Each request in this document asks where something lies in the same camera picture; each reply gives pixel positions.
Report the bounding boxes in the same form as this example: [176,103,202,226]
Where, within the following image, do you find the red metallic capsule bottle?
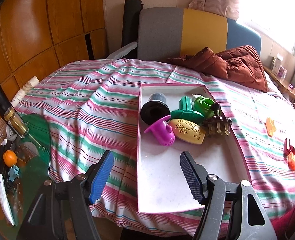
[284,138,291,156]

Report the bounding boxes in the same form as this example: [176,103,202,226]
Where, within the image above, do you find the orange linked cubes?
[287,151,295,171]

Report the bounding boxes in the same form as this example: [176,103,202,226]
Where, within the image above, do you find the orange plastic shell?
[265,118,276,137]

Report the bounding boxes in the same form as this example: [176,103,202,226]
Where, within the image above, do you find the cream carved oval case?
[168,119,206,145]

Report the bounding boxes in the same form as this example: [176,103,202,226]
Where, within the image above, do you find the dark brown massager brush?
[203,103,233,136]

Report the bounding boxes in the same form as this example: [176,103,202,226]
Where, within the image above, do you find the purple plastic cup strainer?
[144,115,175,146]

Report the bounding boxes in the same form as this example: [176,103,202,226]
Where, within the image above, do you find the green plastic flanged tube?
[171,96,205,125]

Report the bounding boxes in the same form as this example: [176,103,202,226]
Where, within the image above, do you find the green white plug nightlight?
[192,94,215,119]

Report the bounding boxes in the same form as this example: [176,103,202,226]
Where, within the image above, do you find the black round spool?
[140,93,170,125]

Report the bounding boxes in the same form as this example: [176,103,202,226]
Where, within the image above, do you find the red puzzle piece block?
[290,146,295,155]

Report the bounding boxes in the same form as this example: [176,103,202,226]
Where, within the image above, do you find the wooden side desk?
[263,66,295,100]

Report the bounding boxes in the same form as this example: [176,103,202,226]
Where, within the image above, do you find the white pink-rimmed tray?
[136,83,253,214]

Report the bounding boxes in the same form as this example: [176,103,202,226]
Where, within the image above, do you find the striped pink green bedspread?
[17,59,295,237]

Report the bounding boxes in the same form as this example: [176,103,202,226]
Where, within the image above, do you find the green glass round table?
[0,114,51,239]

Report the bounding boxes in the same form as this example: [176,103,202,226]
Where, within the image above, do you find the white box on desk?
[271,53,283,75]

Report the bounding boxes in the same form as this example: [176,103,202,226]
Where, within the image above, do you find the small blue toy block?
[8,165,20,182]

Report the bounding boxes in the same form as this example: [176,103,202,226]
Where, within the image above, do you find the rust brown quilted jacket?
[167,45,268,93]

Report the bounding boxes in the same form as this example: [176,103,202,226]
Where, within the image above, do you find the orange fruit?
[3,150,17,167]

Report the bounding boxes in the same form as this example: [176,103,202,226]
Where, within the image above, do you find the white tube on table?
[0,174,16,226]

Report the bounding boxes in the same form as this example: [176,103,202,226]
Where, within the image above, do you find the gold glass jar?
[4,106,29,138]

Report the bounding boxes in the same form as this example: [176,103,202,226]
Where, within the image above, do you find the stack of paper cups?
[11,76,39,107]

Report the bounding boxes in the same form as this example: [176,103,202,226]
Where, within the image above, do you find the grey foam pad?
[106,42,138,60]

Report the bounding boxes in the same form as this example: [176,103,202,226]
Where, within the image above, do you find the grey yellow blue headboard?
[137,7,261,62]

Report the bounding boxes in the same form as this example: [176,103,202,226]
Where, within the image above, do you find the black rolled mat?
[121,0,143,47]

